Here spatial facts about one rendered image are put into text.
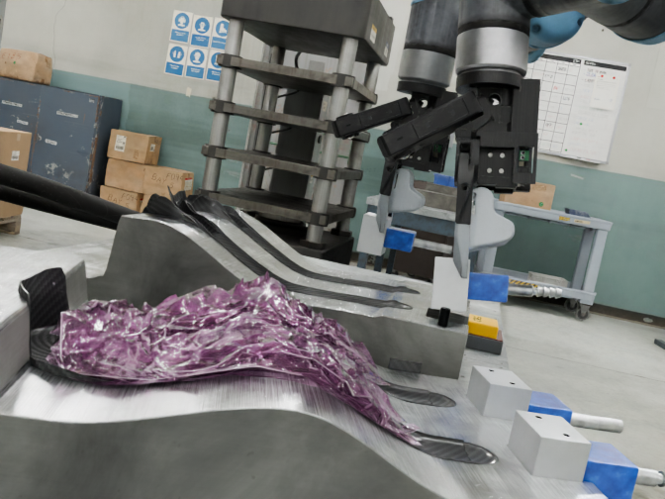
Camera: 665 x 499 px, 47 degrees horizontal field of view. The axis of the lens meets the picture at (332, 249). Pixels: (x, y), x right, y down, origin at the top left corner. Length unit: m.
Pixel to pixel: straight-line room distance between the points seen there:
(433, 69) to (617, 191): 6.37
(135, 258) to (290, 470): 0.43
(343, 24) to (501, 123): 4.02
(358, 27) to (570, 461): 4.36
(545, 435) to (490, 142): 0.35
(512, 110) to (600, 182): 6.56
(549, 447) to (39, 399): 0.32
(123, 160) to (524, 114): 6.98
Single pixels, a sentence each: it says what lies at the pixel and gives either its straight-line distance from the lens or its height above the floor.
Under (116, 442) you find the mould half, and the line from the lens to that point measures 0.44.
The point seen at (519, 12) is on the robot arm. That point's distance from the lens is 0.84.
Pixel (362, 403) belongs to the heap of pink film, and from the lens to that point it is 0.51.
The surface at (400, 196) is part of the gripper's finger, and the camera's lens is 1.07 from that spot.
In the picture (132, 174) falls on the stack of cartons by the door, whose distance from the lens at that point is 7.66.
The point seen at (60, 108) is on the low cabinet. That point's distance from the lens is 7.87.
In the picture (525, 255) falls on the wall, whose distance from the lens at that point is 7.35.
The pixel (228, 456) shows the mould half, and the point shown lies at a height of 0.86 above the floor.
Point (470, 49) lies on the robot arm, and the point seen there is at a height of 1.17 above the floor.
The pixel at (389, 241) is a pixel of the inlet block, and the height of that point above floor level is 0.93.
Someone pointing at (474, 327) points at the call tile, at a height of 0.83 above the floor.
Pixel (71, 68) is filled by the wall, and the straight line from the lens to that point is 8.45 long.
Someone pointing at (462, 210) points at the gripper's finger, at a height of 1.00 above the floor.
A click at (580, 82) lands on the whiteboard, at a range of 7.39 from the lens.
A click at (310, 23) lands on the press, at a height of 1.75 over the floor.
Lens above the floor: 1.04
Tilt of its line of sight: 7 degrees down
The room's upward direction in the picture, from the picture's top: 11 degrees clockwise
